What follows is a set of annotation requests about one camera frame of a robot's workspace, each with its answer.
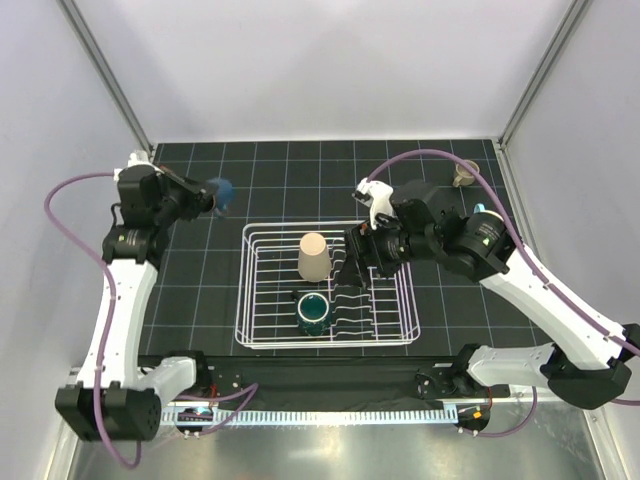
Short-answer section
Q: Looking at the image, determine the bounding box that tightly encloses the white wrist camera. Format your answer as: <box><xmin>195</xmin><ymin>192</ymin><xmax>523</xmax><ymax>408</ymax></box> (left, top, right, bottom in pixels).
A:
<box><xmin>127</xmin><ymin>150</ymin><xmax>152</xmax><ymax>168</ymax></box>
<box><xmin>352</xmin><ymin>178</ymin><xmax>395</xmax><ymax>230</ymax></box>

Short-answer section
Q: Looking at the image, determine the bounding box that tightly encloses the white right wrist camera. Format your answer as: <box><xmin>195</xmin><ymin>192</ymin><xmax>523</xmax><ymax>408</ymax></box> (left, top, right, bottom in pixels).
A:
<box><xmin>352</xmin><ymin>178</ymin><xmax>395</xmax><ymax>230</ymax></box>

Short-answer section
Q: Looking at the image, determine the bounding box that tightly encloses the blue mug cream inside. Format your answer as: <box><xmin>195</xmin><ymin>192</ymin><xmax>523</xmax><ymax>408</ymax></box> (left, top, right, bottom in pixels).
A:
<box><xmin>473</xmin><ymin>203</ymin><xmax>488</xmax><ymax>214</ymax></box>

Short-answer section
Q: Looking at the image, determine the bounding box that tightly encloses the white wire dish rack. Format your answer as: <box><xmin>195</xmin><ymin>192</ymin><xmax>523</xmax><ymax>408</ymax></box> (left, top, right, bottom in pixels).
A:
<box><xmin>235</xmin><ymin>219</ymin><xmax>421</xmax><ymax>350</ymax></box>

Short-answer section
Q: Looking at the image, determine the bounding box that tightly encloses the beige paper cup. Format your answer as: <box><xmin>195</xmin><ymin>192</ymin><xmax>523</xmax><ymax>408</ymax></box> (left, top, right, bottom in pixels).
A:
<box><xmin>298</xmin><ymin>232</ymin><xmax>331</xmax><ymax>282</ymax></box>

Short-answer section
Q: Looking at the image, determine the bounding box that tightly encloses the aluminium frame post right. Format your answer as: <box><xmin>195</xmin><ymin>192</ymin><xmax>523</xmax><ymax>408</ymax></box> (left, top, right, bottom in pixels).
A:
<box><xmin>497</xmin><ymin>0</ymin><xmax>592</xmax><ymax>151</ymax></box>

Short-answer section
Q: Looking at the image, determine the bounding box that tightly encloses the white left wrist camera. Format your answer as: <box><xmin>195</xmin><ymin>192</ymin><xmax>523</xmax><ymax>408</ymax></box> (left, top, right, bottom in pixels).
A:
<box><xmin>127</xmin><ymin>150</ymin><xmax>152</xmax><ymax>168</ymax></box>

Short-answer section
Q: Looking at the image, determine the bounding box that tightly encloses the dark green mug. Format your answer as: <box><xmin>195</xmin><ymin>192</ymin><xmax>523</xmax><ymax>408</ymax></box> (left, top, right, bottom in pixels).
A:
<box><xmin>291</xmin><ymin>290</ymin><xmax>332</xmax><ymax>337</ymax></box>

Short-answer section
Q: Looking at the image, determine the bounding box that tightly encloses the small beige mug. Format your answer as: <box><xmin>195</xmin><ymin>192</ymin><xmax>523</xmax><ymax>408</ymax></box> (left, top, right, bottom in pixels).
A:
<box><xmin>452</xmin><ymin>160</ymin><xmax>480</xmax><ymax>188</ymax></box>

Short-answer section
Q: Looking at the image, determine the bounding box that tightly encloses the aluminium frame post left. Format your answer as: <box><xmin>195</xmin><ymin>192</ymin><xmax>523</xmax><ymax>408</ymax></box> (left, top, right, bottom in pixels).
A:
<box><xmin>56</xmin><ymin>0</ymin><xmax>154</xmax><ymax>154</ymax></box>

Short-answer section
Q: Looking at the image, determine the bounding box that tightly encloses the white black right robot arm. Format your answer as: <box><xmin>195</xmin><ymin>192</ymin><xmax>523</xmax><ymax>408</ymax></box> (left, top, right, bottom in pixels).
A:
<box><xmin>335</xmin><ymin>179</ymin><xmax>639</xmax><ymax>410</ymax></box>

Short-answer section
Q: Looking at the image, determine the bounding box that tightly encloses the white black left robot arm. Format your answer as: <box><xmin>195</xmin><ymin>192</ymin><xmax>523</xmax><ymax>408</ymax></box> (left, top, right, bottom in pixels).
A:
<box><xmin>55</xmin><ymin>162</ymin><xmax>218</xmax><ymax>442</ymax></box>

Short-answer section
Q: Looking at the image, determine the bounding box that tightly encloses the perforated metal cable duct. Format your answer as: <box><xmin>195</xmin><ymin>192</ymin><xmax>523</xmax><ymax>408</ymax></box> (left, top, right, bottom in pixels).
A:
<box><xmin>160</xmin><ymin>404</ymin><xmax>458</xmax><ymax>428</ymax></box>

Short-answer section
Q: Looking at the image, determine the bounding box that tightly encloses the black grid mat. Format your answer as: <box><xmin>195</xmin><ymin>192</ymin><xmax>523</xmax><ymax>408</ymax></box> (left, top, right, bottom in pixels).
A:
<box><xmin>139</xmin><ymin>140</ymin><xmax>548</xmax><ymax>356</ymax></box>

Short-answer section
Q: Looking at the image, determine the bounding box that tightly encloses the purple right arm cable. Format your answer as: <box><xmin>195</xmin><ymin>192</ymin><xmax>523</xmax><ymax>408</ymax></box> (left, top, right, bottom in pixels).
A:
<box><xmin>367</xmin><ymin>148</ymin><xmax>640</xmax><ymax>439</ymax></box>

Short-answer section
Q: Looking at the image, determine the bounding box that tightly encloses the aluminium frame post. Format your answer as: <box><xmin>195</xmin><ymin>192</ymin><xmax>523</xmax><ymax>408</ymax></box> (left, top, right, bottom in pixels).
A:
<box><xmin>497</xmin><ymin>0</ymin><xmax>592</xmax><ymax>151</ymax></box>
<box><xmin>56</xmin><ymin>0</ymin><xmax>154</xmax><ymax>154</ymax></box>

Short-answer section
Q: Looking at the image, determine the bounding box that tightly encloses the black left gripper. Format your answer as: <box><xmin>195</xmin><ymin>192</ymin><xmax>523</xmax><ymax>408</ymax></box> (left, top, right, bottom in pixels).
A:
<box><xmin>153</xmin><ymin>166</ymin><xmax>219</xmax><ymax>227</ymax></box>

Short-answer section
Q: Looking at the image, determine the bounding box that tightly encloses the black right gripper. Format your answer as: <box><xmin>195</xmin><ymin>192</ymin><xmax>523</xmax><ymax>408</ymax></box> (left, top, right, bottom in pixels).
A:
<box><xmin>336</xmin><ymin>209</ymin><xmax>437</xmax><ymax>289</ymax></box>

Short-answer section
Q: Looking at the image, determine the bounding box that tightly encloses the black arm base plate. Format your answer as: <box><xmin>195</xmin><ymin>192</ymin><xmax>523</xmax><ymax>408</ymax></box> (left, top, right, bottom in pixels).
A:
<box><xmin>188</xmin><ymin>351</ymin><xmax>509</xmax><ymax>410</ymax></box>

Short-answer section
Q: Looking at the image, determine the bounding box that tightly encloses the small speckled blue cup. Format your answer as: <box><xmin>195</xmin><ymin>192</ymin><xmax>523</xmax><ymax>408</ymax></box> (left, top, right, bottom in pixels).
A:
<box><xmin>206</xmin><ymin>177</ymin><xmax>234</xmax><ymax>217</ymax></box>

